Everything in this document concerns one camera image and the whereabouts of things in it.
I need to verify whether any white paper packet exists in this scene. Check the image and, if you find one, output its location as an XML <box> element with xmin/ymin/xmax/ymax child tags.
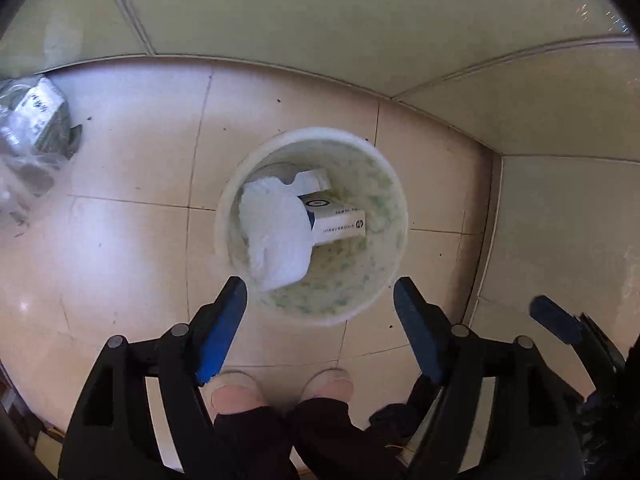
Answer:
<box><xmin>292</xmin><ymin>169</ymin><xmax>331</xmax><ymax>195</ymax></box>

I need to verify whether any person's right leg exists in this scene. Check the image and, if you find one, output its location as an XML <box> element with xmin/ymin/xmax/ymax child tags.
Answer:
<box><xmin>287</xmin><ymin>397</ymin><xmax>407</xmax><ymax>480</ymax></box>

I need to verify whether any person's leg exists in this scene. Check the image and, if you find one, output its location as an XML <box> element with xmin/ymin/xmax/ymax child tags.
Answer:
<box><xmin>287</xmin><ymin>397</ymin><xmax>407</xmax><ymax>480</ymax></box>
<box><xmin>212</xmin><ymin>404</ymin><xmax>296</xmax><ymax>480</ymax></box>

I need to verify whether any grey-green package with white label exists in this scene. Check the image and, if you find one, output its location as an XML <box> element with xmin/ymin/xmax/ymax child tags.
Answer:
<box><xmin>0</xmin><ymin>76</ymin><xmax>83</xmax><ymax>158</ymax></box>

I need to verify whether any person's left leg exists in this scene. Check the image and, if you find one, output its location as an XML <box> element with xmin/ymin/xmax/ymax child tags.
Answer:
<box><xmin>212</xmin><ymin>404</ymin><xmax>296</xmax><ymax>480</ymax></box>

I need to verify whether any white plastic bag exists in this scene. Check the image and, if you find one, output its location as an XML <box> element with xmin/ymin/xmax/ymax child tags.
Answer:
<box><xmin>239</xmin><ymin>176</ymin><xmax>312</xmax><ymax>292</ymax></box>

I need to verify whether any person's pink slipper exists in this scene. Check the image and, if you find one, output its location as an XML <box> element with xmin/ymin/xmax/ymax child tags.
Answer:
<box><xmin>298</xmin><ymin>367</ymin><xmax>355</xmax><ymax>403</ymax></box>
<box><xmin>207</xmin><ymin>370</ymin><xmax>268</xmax><ymax>423</ymax></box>

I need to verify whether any clear plastic bag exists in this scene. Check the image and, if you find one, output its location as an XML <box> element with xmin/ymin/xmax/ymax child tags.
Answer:
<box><xmin>0</xmin><ymin>110</ymin><xmax>76</xmax><ymax>228</ymax></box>

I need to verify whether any white box with blue print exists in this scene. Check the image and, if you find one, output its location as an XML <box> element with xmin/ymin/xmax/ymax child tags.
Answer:
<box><xmin>299</xmin><ymin>192</ymin><xmax>367</xmax><ymax>248</ymax></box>

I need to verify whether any person's right pink slipper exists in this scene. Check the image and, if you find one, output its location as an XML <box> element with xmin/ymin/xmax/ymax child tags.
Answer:
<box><xmin>298</xmin><ymin>367</ymin><xmax>355</xmax><ymax>403</ymax></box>

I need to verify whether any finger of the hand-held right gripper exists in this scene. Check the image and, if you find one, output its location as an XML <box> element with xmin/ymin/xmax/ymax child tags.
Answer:
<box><xmin>529</xmin><ymin>295</ymin><xmax>628</xmax><ymax>386</ymax></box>

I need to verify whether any person's left pink slipper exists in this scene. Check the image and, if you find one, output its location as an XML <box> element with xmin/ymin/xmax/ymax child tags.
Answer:
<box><xmin>207</xmin><ymin>370</ymin><xmax>268</xmax><ymax>423</ymax></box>

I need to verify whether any white plastic bucket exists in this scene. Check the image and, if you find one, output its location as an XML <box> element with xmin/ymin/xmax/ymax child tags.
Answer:
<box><xmin>214</xmin><ymin>127</ymin><xmax>410</xmax><ymax>323</ymax></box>

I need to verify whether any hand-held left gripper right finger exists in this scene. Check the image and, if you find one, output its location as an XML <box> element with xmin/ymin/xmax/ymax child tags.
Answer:
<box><xmin>393</xmin><ymin>276</ymin><xmax>586</xmax><ymax>480</ymax></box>

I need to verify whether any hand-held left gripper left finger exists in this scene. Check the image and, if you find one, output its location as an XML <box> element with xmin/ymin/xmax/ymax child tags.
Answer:
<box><xmin>59</xmin><ymin>276</ymin><xmax>248</xmax><ymax>480</ymax></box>

